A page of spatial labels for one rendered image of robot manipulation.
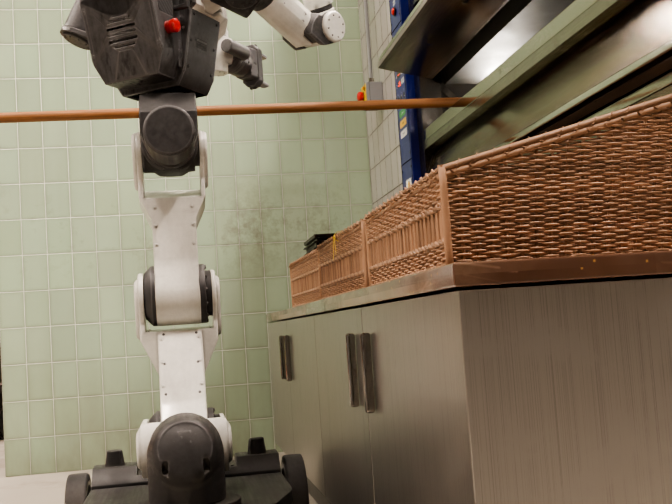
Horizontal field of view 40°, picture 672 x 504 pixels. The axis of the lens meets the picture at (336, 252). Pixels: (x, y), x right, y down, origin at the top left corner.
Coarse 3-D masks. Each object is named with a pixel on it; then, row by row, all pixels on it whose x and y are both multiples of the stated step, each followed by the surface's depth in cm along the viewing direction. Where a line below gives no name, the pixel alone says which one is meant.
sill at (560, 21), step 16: (576, 0) 196; (592, 0) 189; (560, 16) 204; (576, 16) 196; (544, 32) 213; (528, 48) 223; (512, 64) 234; (496, 80) 246; (464, 96) 273; (448, 112) 290; (432, 128) 308
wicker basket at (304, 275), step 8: (304, 256) 271; (312, 256) 258; (296, 264) 287; (304, 264) 273; (312, 264) 261; (296, 272) 290; (304, 272) 274; (312, 272) 260; (296, 280) 291; (304, 280) 276; (312, 280) 263; (296, 288) 292; (304, 288) 276; (312, 288) 263; (296, 296) 291; (304, 296) 278; (312, 296) 263; (296, 304) 291
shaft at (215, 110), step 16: (16, 112) 265; (32, 112) 266; (48, 112) 266; (64, 112) 267; (80, 112) 268; (96, 112) 268; (112, 112) 269; (128, 112) 270; (208, 112) 274; (224, 112) 275; (240, 112) 276; (256, 112) 277; (272, 112) 278; (288, 112) 279
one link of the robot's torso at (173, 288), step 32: (160, 192) 224; (192, 192) 224; (160, 224) 216; (192, 224) 217; (160, 256) 215; (192, 256) 216; (160, 288) 212; (192, 288) 213; (160, 320) 214; (192, 320) 216
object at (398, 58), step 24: (432, 0) 254; (456, 0) 251; (480, 0) 249; (504, 0) 247; (408, 24) 276; (432, 24) 271; (456, 24) 268; (480, 24) 266; (408, 48) 294; (432, 48) 291; (456, 48) 288; (408, 72) 317; (432, 72) 314
